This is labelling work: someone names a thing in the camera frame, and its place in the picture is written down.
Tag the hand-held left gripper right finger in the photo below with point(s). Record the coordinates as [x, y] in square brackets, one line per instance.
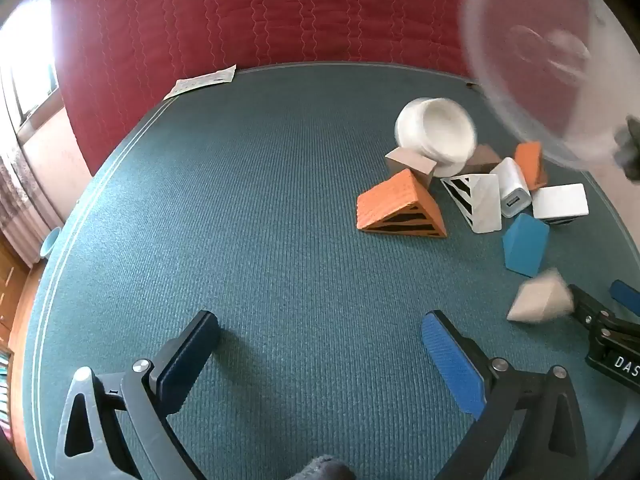
[452, 360]

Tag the dark grey fuzzy cloth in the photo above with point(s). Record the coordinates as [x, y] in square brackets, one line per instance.
[322, 469]

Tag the teal table mat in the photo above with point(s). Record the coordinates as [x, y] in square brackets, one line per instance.
[250, 235]

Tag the dark grey object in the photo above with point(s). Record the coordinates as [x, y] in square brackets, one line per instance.
[630, 147]

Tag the white round threaded fitting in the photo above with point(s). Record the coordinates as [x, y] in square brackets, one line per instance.
[435, 130]

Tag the bright window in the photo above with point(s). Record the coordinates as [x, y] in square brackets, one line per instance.
[30, 60]

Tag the light teal round cap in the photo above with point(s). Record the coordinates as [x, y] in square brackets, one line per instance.
[50, 242]

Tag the red quilted mattress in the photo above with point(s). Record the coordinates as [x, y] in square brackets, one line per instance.
[250, 10]

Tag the brown rectangular block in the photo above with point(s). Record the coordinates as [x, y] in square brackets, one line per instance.
[407, 162]
[484, 158]

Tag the clear plastic bowl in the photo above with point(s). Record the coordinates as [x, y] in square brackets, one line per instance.
[500, 75]

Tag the beige wedge block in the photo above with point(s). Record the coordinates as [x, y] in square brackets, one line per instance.
[537, 300]

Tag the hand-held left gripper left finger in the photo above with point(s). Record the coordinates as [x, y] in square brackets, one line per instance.
[192, 355]

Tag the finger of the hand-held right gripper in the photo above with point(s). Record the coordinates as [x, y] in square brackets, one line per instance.
[626, 294]
[587, 306]

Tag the blue wedge block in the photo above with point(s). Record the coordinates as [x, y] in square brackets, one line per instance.
[525, 245]

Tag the patterned curtain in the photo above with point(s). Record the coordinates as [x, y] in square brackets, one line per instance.
[25, 195]

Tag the white paper slip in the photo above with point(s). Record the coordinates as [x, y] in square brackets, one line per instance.
[200, 81]

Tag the white striped wedge block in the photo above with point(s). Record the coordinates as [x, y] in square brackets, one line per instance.
[560, 201]
[482, 205]

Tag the large orange striped wedge block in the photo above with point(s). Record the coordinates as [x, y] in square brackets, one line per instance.
[390, 200]

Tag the white plug charger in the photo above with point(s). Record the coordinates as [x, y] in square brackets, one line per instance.
[512, 185]

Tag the small orange wedge block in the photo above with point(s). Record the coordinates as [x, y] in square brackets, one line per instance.
[530, 165]

